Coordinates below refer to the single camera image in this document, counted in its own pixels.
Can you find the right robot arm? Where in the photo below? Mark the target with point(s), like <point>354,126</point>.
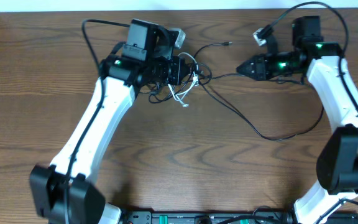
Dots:
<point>323,65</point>

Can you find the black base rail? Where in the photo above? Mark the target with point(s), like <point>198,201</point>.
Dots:
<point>262,216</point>

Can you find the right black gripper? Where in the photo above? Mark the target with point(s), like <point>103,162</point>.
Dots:
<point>260,71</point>

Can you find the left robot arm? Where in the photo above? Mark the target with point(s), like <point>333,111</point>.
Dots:
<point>65,192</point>

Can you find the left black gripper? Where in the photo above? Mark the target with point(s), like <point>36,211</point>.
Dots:
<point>173,79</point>

